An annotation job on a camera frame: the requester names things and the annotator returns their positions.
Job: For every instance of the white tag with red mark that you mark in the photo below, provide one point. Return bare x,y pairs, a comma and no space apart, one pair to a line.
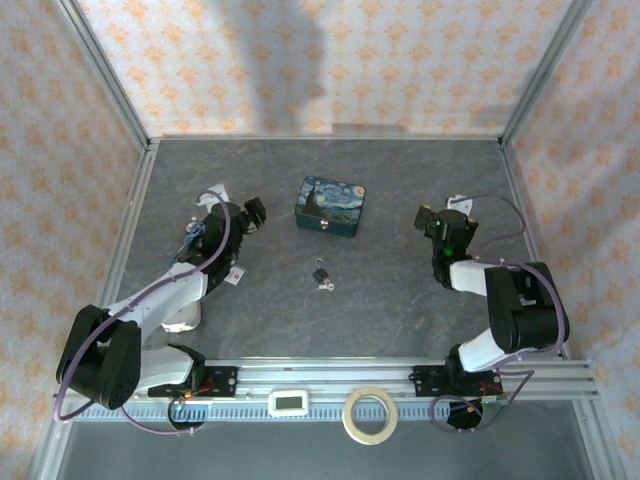
235,276

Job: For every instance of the starry night painted tin box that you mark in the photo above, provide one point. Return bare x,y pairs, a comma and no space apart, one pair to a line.
330,205

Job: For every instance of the white digital timer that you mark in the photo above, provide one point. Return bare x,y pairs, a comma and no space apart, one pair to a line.
288,402

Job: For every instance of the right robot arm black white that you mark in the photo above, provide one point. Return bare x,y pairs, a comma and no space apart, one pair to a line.
525,310

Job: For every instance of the aluminium frame post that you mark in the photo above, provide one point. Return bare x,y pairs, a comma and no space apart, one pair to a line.
545,75
105,75

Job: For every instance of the aluminium mounting rail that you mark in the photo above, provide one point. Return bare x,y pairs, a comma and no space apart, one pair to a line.
325,375

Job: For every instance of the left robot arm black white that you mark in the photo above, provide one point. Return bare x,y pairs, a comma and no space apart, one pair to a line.
100,365

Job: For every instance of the aluminium frame side rail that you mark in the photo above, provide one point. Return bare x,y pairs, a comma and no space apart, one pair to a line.
522,210
125,225

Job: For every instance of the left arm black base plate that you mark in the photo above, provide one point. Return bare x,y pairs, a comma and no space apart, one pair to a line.
222,381

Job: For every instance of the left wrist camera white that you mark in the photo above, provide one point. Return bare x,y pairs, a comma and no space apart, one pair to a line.
212,192

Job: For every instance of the small black padlock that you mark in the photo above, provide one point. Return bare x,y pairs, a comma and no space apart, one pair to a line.
320,274

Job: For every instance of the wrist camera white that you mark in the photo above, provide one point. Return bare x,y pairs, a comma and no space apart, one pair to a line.
212,192
460,202

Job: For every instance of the green circuit board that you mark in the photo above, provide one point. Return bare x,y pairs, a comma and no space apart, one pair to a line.
494,405

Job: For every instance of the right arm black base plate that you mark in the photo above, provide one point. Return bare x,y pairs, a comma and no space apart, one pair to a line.
430,381

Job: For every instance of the aluminium frame cross rail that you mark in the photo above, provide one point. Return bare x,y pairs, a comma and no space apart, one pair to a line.
325,137

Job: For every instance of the masking tape roll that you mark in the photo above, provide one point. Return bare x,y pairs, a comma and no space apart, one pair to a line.
346,415

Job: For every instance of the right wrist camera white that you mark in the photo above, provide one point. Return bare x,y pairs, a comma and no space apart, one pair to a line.
460,202

